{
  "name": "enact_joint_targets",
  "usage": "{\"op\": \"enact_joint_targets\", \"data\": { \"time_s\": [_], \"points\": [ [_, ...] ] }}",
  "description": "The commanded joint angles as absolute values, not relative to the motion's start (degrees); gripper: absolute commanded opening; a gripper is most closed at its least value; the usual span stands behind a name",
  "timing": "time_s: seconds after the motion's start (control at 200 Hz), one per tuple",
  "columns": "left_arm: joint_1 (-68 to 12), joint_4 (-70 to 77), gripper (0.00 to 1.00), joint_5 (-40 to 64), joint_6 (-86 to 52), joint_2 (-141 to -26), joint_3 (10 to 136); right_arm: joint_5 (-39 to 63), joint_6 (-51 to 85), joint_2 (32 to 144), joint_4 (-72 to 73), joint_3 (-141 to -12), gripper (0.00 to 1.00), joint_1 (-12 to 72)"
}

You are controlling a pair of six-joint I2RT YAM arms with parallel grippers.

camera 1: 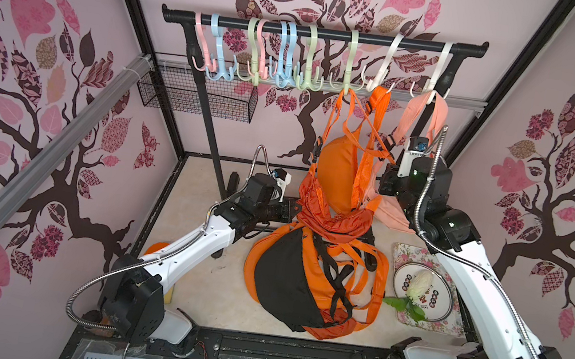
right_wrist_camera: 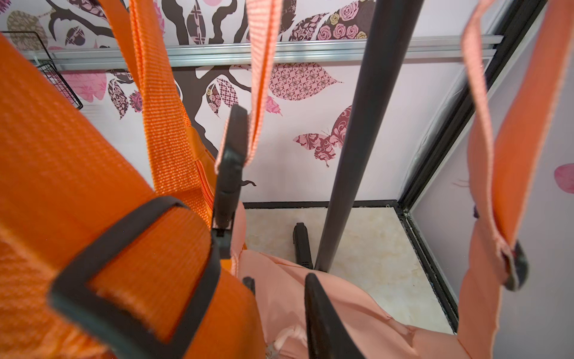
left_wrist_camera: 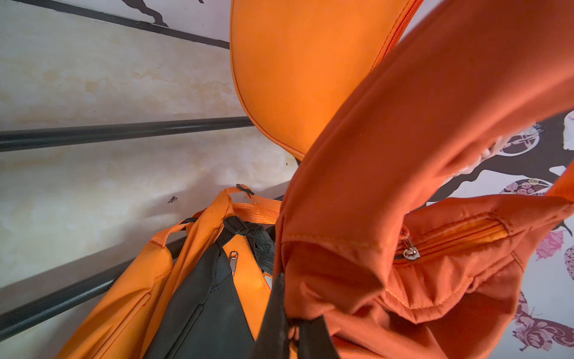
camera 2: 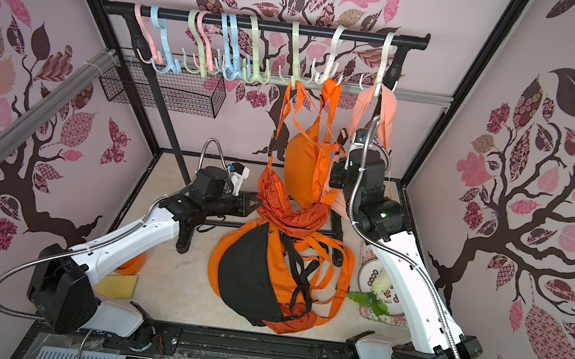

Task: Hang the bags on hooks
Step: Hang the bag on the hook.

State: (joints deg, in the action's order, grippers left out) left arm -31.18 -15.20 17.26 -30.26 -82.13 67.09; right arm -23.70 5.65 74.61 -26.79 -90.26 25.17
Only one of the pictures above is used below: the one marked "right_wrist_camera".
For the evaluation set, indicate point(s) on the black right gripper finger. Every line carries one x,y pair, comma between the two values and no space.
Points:
326,334

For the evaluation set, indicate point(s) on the pink fanny pack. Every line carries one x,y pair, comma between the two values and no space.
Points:
531,107

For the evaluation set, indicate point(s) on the dark grey clothes rack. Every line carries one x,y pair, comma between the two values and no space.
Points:
392,28

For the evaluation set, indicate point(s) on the black wire basket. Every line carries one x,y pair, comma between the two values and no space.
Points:
32,47

